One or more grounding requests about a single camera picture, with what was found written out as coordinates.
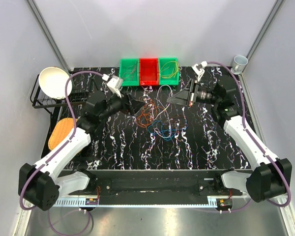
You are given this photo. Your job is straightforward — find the red plastic bin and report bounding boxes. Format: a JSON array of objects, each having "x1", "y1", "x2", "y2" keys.
[{"x1": 139, "y1": 58, "x2": 159, "y2": 86}]

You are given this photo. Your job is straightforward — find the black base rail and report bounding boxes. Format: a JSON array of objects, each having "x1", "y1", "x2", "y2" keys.
[{"x1": 90, "y1": 170, "x2": 242, "y2": 207}]

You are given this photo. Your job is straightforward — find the green plastic bin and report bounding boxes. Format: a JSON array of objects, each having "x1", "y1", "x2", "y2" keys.
[
  {"x1": 159, "y1": 58, "x2": 180, "y2": 86},
  {"x1": 119, "y1": 59, "x2": 140, "y2": 87}
]

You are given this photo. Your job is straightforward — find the black wire dish rack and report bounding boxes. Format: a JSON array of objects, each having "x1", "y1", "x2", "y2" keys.
[{"x1": 29, "y1": 74, "x2": 103, "y2": 162}]

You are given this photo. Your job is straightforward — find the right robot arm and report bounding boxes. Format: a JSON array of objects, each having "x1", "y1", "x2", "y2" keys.
[{"x1": 167, "y1": 75, "x2": 292, "y2": 205}]

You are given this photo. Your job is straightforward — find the orange cable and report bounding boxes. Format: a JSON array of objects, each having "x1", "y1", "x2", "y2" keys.
[{"x1": 136, "y1": 97, "x2": 165, "y2": 128}]

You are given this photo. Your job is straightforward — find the white mug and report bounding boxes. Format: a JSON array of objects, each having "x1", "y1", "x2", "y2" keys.
[{"x1": 231, "y1": 55, "x2": 249, "y2": 75}]

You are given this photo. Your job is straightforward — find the yellow cable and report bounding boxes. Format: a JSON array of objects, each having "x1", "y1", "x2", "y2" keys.
[{"x1": 160, "y1": 60, "x2": 179, "y2": 79}]

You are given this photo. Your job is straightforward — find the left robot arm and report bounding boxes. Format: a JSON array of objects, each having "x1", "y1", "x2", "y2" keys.
[{"x1": 18, "y1": 91, "x2": 144, "y2": 211}]

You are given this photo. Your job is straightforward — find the white cable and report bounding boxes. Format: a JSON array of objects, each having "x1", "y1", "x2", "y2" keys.
[{"x1": 152, "y1": 85, "x2": 175, "y2": 118}]

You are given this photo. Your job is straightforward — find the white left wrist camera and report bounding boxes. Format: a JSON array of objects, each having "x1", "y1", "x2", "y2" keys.
[{"x1": 102, "y1": 74, "x2": 123, "y2": 98}]

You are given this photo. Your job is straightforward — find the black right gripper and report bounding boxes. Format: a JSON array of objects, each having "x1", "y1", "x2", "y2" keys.
[{"x1": 167, "y1": 79, "x2": 220, "y2": 108}]

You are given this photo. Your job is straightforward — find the left green plastic bin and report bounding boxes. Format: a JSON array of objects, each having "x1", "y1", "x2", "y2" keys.
[{"x1": 119, "y1": 59, "x2": 140, "y2": 87}]

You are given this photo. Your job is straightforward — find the white bowl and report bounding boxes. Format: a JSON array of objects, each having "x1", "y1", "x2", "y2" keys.
[{"x1": 38, "y1": 67, "x2": 70, "y2": 99}]

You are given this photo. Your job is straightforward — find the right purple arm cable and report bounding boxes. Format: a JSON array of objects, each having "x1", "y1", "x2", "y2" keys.
[{"x1": 201, "y1": 61, "x2": 293, "y2": 213}]

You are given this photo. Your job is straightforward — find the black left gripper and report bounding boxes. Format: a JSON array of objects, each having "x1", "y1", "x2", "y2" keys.
[{"x1": 99, "y1": 88, "x2": 146, "y2": 121}]

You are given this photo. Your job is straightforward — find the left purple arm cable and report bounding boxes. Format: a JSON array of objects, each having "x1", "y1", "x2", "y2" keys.
[{"x1": 19, "y1": 71, "x2": 114, "y2": 234}]

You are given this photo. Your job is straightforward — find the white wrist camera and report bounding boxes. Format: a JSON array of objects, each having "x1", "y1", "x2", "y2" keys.
[
  {"x1": 102, "y1": 74, "x2": 123, "y2": 98},
  {"x1": 192, "y1": 61, "x2": 207, "y2": 82}
]

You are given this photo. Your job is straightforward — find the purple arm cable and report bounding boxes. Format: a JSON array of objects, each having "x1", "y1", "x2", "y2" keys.
[
  {"x1": 19, "y1": 71, "x2": 114, "y2": 234},
  {"x1": 201, "y1": 61, "x2": 293, "y2": 213}
]

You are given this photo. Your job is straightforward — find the right green plastic bin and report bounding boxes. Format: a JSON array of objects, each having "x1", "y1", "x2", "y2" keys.
[{"x1": 159, "y1": 58, "x2": 180, "y2": 86}]

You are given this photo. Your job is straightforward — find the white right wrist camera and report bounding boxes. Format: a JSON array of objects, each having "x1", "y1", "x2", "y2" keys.
[{"x1": 192, "y1": 61, "x2": 207, "y2": 82}]

